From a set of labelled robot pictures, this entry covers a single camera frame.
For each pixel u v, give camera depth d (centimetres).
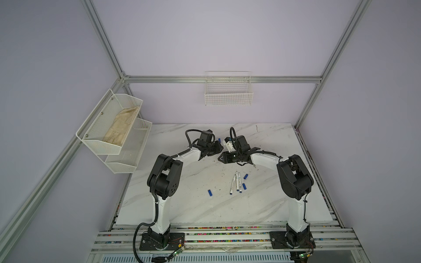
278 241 73
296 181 53
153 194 50
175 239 75
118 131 77
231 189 90
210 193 88
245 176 95
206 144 79
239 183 91
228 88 95
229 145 90
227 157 86
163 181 53
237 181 93
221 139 99
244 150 78
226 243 75
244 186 91
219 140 100
